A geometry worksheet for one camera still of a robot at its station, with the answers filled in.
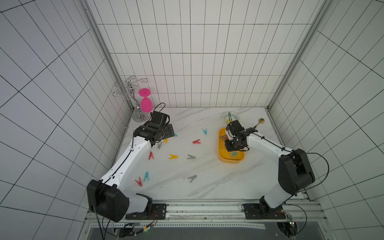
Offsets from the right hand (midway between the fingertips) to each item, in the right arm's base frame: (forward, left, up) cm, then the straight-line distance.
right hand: (223, 147), depth 91 cm
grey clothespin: (+2, +42, -4) cm, 42 cm away
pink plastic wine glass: (+23, +51, +14) cm, 58 cm away
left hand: (-2, +36, +14) cm, 38 cm away
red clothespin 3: (-22, +48, -5) cm, 53 cm away
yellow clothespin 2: (-6, +31, -5) cm, 32 cm away
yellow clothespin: (+6, +38, -5) cm, 39 cm away
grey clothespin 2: (-5, +20, -5) cm, 21 cm away
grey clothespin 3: (+11, -2, -5) cm, 12 cm away
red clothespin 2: (-6, +45, -4) cm, 46 cm away
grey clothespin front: (-18, +18, -4) cm, 26 cm away
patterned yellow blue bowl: (+28, -10, -3) cm, 30 cm away
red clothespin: (+6, +17, -5) cm, 18 cm away
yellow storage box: (-4, -4, -5) cm, 7 cm away
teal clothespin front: (-2, -7, -5) cm, 9 cm away
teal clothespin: (-19, +45, -5) cm, 49 cm away
